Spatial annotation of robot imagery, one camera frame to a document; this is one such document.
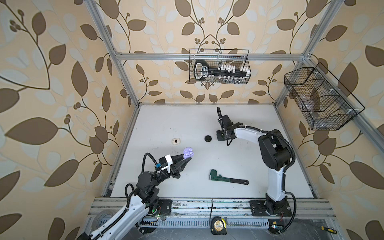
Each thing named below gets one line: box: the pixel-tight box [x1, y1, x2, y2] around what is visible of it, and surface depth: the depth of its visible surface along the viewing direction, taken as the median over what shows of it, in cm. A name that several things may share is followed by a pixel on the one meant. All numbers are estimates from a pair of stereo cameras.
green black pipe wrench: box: [209, 169, 250, 185], surface depth 84 cm
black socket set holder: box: [193, 60, 248, 80], surface depth 84 cm
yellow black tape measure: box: [210, 216, 228, 235], surface depth 68 cm
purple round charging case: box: [183, 147, 194, 159], surface depth 64 cm
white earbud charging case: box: [172, 137, 181, 145], surface depth 100 cm
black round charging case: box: [204, 135, 212, 143], surface depth 101 cm
